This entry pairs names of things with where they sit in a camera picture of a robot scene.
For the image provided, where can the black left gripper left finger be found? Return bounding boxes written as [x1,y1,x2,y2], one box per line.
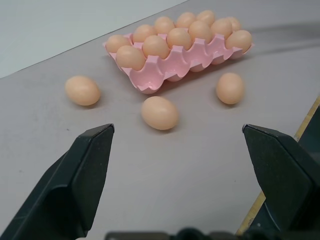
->
[0,123,116,240]

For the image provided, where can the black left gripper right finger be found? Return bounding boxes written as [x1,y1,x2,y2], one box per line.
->
[241,123,320,240]

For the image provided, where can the pink plastic egg tray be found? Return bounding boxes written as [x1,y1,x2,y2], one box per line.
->
[102,31,255,95]

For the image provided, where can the pale wooden table edge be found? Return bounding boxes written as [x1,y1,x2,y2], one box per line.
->
[236,94,320,236]

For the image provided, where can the beige egg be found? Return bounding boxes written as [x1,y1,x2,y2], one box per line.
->
[142,34,170,60]
[166,27,193,50]
[210,18,233,40]
[196,9,216,26]
[176,11,197,29]
[64,75,101,107]
[140,95,179,131]
[153,16,176,35]
[187,20,213,44]
[226,16,242,32]
[225,29,253,54]
[215,72,245,105]
[132,24,157,43]
[105,34,131,54]
[116,45,146,71]

